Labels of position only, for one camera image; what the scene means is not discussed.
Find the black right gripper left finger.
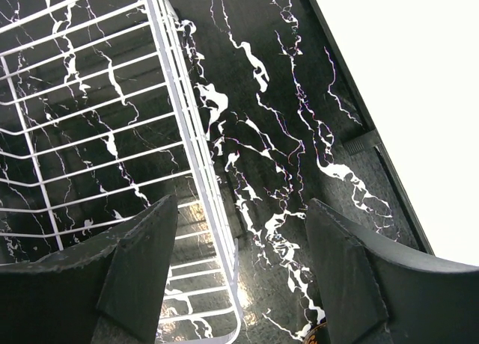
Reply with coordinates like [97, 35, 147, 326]
[1, 195, 177, 343]

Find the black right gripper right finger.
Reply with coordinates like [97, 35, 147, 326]
[305, 199, 478, 343]

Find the red and black mug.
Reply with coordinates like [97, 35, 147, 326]
[302, 322, 330, 344]

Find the white wire dish rack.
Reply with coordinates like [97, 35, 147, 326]
[1, 0, 241, 343]

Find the black marble pattern mat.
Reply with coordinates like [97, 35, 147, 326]
[0, 0, 431, 344]

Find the white dry-erase board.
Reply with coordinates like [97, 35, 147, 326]
[315, 0, 478, 265]

